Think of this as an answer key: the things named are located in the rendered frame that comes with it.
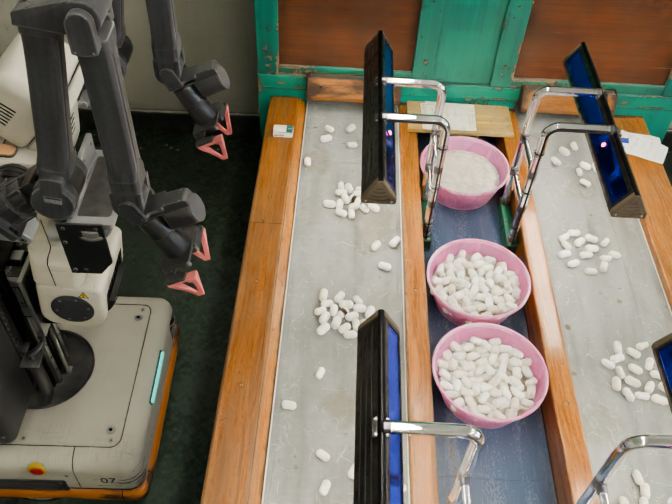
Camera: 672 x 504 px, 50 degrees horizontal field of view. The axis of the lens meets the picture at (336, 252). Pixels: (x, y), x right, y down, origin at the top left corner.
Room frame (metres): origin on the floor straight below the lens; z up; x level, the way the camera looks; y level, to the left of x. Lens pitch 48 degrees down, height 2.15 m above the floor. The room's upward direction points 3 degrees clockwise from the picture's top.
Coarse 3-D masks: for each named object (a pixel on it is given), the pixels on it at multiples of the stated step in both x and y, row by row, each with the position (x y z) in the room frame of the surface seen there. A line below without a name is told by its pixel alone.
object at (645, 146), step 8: (624, 136) 1.82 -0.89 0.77; (632, 136) 1.83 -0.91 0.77; (640, 136) 1.83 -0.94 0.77; (648, 136) 1.83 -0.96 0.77; (624, 144) 1.78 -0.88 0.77; (632, 144) 1.79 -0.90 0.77; (640, 144) 1.79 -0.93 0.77; (648, 144) 1.79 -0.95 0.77; (656, 144) 1.79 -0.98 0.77; (632, 152) 1.74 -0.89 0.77; (640, 152) 1.75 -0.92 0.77; (648, 152) 1.75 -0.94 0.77; (656, 152) 1.75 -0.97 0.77; (664, 152) 1.76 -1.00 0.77; (656, 160) 1.71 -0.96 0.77
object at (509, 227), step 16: (592, 96) 1.53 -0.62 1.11; (528, 112) 1.54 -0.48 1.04; (528, 128) 1.53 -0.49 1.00; (544, 128) 1.40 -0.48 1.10; (560, 128) 1.38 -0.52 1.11; (576, 128) 1.38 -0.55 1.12; (592, 128) 1.38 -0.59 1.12; (608, 128) 1.39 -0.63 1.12; (528, 144) 1.50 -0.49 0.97; (544, 144) 1.38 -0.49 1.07; (528, 160) 1.44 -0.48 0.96; (512, 176) 1.52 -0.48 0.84; (528, 176) 1.39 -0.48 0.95; (528, 192) 1.38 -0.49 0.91; (512, 224) 1.39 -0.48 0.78; (512, 240) 1.38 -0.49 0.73
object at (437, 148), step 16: (384, 80) 1.53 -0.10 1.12; (400, 80) 1.53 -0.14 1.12; (416, 80) 1.54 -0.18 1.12; (432, 80) 1.54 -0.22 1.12; (384, 112) 1.39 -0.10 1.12; (432, 128) 1.54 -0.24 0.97; (448, 128) 1.38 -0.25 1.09; (432, 144) 1.53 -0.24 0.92; (432, 160) 1.53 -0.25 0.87; (432, 176) 1.39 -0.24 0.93; (432, 192) 1.38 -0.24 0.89; (432, 208) 1.38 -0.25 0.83
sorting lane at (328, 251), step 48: (336, 144) 1.74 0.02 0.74; (336, 240) 1.33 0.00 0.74; (384, 240) 1.34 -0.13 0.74; (288, 288) 1.15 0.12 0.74; (336, 288) 1.16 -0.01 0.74; (384, 288) 1.17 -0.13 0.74; (288, 336) 1.00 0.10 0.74; (336, 336) 1.01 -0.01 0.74; (288, 384) 0.87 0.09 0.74; (336, 384) 0.88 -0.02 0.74; (288, 432) 0.75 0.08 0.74; (336, 432) 0.76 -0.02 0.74; (288, 480) 0.64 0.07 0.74; (336, 480) 0.65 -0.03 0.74
